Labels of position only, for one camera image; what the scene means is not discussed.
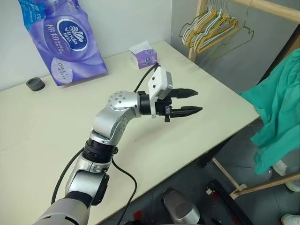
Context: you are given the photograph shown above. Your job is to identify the olive green wire hanger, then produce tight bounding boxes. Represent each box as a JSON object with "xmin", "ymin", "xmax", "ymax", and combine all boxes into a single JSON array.
[
  {"xmin": 180, "ymin": 0, "xmax": 221, "ymax": 39},
  {"xmin": 210, "ymin": 0, "xmax": 255, "ymax": 60}
]

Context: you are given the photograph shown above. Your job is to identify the black metal floor rail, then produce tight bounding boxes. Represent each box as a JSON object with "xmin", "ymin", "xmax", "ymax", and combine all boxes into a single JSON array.
[{"xmin": 205, "ymin": 179, "xmax": 254, "ymax": 225}]

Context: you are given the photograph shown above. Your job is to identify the light wooden strut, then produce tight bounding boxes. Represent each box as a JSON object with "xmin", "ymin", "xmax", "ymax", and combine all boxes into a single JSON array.
[
  {"xmin": 211, "ymin": 157, "xmax": 242, "ymax": 189},
  {"xmin": 229, "ymin": 172, "xmax": 300, "ymax": 200}
]

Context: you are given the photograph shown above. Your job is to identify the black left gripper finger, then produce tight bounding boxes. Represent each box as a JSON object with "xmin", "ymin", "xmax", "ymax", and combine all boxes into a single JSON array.
[
  {"xmin": 172, "ymin": 88, "xmax": 199, "ymax": 99},
  {"xmin": 170, "ymin": 105, "xmax": 203, "ymax": 118}
]

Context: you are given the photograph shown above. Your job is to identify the yellow wire hanger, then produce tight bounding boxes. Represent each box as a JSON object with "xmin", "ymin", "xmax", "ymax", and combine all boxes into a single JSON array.
[{"xmin": 187, "ymin": 3, "xmax": 235, "ymax": 47}]

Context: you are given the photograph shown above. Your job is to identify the black round cap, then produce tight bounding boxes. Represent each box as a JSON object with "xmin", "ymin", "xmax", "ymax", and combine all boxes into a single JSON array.
[{"xmin": 26, "ymin": 77, "xmax": 45, "ymax": 92}]

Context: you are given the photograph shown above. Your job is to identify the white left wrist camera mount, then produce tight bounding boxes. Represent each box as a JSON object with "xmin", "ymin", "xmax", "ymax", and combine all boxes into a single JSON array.
[{"xmin": 147, "ymin": 67, "xmax": 173, "ymax": 119}]

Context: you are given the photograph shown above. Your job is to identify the light wooden clothes rack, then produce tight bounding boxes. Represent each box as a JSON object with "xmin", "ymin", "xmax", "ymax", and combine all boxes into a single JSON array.
[{"xmin": 188, "ymin": 0, "xmax": 300, "ymax": 62}]

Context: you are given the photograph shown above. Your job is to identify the white sneaker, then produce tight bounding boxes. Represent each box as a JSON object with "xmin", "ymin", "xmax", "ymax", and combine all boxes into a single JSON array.
[
  {"xmin": 281, "ymin": 213, "xmax": 300, "ymax": 225},
  {"xmin": 285, "ymin": 173, "xmax": 300, "ymax": 192},
  {"xmin": 272, "ymin": 160, "xmax": 289, "ymax": 176}
]

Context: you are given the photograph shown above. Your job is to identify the green shorts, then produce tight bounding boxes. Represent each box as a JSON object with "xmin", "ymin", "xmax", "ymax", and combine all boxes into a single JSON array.
[{"xmin": 239, "ymin": 48, "xmax": 300, "ymax": 175}]

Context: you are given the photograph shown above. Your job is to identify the grey rounded shape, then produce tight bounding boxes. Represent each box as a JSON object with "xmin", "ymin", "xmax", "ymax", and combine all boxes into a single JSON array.
[{"xmin": 161, "ymin": 187, "xmax": 200, "ymax": 225}]

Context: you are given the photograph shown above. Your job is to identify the white wire hanger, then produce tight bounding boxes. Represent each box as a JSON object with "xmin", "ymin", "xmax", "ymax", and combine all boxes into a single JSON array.
[
  {"xmin": 195, "ymin": 0, "xmax": 235, "ymax": 53},
  {"xmin": 182, "ymin": 0, "xmax": 225, "ymax": 47}
]

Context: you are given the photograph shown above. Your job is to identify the purple toilet paper pack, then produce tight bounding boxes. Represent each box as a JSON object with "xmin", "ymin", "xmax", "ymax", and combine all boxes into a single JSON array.
[{"xmin": 17, "ymin": 0, "xmax": 109, "ymax": 87}]

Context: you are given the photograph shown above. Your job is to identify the small purple tissue pack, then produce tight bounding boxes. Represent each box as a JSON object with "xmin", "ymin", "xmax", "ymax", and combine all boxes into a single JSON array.
[{"xmin": 129, "ymin": 40, "xmax": 159, "ymax": 70}]

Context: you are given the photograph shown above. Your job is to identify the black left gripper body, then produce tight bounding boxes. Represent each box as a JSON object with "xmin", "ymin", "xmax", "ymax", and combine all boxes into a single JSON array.
[{"xmin": 156, "ymin": 93, "xmax": 173, "ymax": 123}]

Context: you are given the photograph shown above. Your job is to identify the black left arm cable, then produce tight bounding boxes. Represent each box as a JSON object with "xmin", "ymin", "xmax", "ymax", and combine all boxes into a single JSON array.
[{"xmin": 51, "ymin": 62, "xmax": 162, "ymax": 225}]

